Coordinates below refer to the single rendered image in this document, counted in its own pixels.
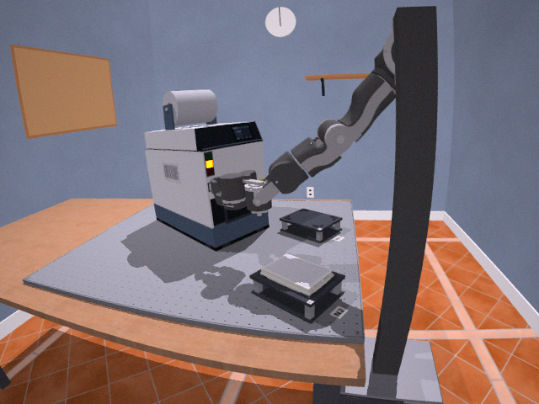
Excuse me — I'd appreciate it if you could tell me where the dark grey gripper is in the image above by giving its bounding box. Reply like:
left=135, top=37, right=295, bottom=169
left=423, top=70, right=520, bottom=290
left=211, top=170, right=265, bottom=210

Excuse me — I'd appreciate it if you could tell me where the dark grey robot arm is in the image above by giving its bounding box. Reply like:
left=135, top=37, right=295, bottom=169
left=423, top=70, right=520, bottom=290
left=244, top=21, right=396, bottom=216

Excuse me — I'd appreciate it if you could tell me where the grey roll on bracket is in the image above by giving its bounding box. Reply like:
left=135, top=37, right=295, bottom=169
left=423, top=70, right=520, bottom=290
left=163, top=89, right=217, bottom=126

